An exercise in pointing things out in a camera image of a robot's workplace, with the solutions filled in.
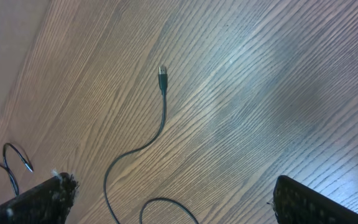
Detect short black usb cable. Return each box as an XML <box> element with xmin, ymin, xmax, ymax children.
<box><xmin>0</xmin><ymin>142</ymin><xmax>34</xmax><ymax>197</ymax></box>

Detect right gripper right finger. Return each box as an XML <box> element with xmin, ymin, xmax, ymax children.
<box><xmin>272</xmin><ymin>175</ymin><xmax>358</xmax><ymax>224</ymax></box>

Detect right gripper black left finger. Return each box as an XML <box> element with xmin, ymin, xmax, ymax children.
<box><xmin>0</xmin><ymin>172</ymin><xmax>79</xmax><ymax>224</ymax></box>

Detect cardboard box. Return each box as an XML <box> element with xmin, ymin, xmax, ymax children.
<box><xmin>0</xmin><ymin>0</ymin><xmax>50</xmax><ymax>109</ymax></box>

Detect long thin black cable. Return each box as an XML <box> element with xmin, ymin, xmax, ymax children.
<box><xmin>103</xmin><ymin>65</ymin><xmax>200</xmax><ymax>224</ymax></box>

